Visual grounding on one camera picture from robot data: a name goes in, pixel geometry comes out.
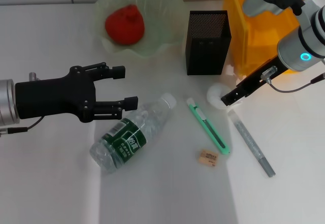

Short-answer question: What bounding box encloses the white paper ball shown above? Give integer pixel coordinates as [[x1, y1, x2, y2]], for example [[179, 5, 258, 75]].
[[206, 82, 242, 110]]

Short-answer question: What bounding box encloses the silver right wrist connector plug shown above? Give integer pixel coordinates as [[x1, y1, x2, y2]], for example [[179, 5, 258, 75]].
[[261, 66, 279, 84]]

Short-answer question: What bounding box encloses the green glass fruit plate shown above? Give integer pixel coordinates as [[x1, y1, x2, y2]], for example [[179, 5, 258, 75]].
[[95, 0, 186, 58]]

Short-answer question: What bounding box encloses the small beige eraser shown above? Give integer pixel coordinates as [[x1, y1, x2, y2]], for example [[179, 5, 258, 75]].
[[198, 149, 218, 164]]

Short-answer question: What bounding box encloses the yellow plastic bin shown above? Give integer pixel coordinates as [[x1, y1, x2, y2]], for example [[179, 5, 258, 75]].
[[222, 0, 309, 77]]

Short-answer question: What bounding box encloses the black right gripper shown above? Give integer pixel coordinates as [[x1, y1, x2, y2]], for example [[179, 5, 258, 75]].
[[220, 56, 289, 107]]

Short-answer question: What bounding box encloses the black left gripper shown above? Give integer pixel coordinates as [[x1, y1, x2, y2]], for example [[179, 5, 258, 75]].
[[15, 61, 139, 122]]

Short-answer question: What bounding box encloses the clear bottle with green label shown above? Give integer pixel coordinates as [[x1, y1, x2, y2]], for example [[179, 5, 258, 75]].
[[89, 92, 177, 174]]

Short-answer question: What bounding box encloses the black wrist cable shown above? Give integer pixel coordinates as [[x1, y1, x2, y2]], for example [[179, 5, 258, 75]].
[[269, 73, 325, 93], [0, 116, 45, 136]]

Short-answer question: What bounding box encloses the red-orange fruit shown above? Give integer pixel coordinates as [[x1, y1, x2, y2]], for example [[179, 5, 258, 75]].
[[105, 4, 146, 46]]

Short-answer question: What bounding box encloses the grey metal file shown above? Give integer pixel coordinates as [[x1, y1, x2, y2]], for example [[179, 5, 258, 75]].
[[227, 109, 276, 178]]

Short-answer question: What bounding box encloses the black mesh pen holder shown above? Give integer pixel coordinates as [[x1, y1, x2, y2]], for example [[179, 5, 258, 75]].
[[185, 10, 232, 76]]

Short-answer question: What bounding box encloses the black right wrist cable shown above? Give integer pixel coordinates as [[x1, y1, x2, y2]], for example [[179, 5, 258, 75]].
[[269, 73, 325, 93]]

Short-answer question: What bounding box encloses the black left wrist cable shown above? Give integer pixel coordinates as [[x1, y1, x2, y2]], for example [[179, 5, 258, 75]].
[[0, 116, 45, 136]]

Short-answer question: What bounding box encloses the green utility knife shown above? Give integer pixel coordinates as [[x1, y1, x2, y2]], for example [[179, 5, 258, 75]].
[[186, 97, 231, 155]]

